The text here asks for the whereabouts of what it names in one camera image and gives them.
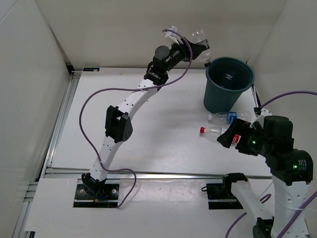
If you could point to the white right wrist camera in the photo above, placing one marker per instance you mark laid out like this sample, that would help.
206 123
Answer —
260 115

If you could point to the clear bottle light blue label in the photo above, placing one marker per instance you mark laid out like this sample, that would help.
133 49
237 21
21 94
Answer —
228 118

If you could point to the blue label plastic bottle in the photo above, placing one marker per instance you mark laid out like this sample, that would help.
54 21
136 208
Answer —
229 77

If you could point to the black label plastic bottle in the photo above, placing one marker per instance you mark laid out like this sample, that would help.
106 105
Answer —
198 36

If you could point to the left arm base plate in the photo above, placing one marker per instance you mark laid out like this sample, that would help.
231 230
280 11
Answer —
105 197

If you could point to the blue sticker on table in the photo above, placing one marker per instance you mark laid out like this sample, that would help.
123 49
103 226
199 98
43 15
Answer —
91 69

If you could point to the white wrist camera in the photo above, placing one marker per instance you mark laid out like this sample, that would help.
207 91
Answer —
260 115
170 36

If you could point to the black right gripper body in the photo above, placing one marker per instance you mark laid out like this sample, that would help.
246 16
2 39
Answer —
251 141

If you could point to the dark teal plastic bin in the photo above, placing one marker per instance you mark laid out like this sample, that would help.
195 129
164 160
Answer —
221 96

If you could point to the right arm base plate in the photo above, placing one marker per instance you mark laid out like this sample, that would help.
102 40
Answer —
219 192

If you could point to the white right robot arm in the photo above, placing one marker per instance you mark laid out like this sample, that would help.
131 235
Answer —
291 170

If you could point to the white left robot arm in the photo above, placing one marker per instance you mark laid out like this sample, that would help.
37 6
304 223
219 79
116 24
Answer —
118 118

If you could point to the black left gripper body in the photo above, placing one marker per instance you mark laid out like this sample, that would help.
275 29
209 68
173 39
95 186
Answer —
179 54

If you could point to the red label plastic bottle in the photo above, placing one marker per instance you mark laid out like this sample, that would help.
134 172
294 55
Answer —
212 133

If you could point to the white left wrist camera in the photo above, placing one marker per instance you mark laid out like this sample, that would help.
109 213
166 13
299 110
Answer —
170 36

